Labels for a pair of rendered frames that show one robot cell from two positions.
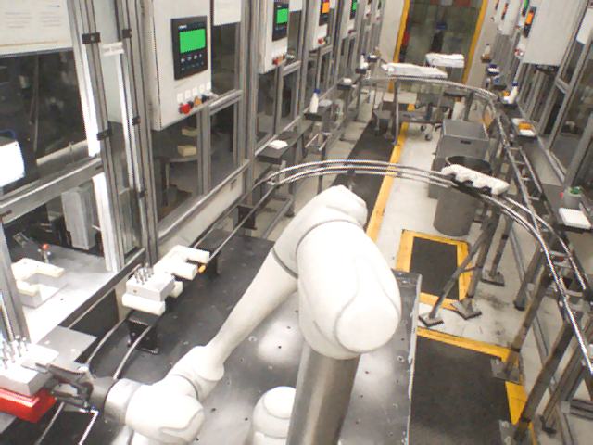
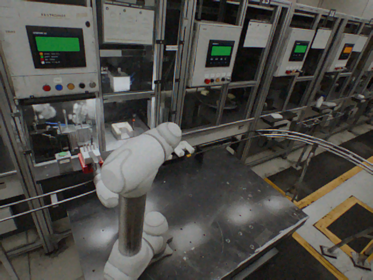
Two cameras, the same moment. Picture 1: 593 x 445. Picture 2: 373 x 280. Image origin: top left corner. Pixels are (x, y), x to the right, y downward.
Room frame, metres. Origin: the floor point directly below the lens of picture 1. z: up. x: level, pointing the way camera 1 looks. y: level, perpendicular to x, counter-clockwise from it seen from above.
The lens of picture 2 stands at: (0.22, -0.58, 1.93)
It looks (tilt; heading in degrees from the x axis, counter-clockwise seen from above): 31 degrees down; 37
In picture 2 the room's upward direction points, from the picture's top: 9 degrees clockwise
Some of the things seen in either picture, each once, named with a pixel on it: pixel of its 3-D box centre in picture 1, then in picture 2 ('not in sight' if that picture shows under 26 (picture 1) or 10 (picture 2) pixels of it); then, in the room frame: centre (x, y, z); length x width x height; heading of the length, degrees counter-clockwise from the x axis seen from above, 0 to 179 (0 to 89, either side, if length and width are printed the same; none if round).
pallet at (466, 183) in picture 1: (473, 183); not in sight; (2.59, -1.10, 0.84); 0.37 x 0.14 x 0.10; 43
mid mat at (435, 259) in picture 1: (434, 265); (357, 225); (2.92, -1.13, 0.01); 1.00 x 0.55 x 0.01; 165
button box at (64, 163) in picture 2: not in sight; (64, 161); (0.62, 0.66, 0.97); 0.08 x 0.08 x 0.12; 75
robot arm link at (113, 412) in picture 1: (124, 400); (102, 181); (0.70, 0.34, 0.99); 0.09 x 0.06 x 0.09; 165
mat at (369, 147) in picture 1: (376, 150); (370, 144); (5.50, -1.03, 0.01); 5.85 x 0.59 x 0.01; 165
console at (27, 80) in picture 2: not in sight; (51, 48); (0.73, 0.84, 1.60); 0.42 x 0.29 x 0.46; 165
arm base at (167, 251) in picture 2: not in sight; (155, 243); (0.79, -0.03, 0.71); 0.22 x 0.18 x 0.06; 165
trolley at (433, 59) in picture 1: (439, 85); not in sight; (7.48, -2.19, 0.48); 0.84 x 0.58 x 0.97; 173
